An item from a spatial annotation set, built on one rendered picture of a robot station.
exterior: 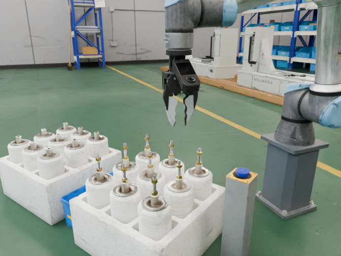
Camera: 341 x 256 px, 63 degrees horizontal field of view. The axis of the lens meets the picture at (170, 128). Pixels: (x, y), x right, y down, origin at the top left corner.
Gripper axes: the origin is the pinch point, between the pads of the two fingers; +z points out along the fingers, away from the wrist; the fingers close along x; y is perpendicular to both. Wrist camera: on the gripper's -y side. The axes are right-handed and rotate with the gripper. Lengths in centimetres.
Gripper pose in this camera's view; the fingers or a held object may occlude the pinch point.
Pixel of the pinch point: (180, 122)
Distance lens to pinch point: 79.6
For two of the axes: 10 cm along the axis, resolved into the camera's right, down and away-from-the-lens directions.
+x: -9.6, 0.9, -2.6
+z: 0.0, 9.5, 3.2
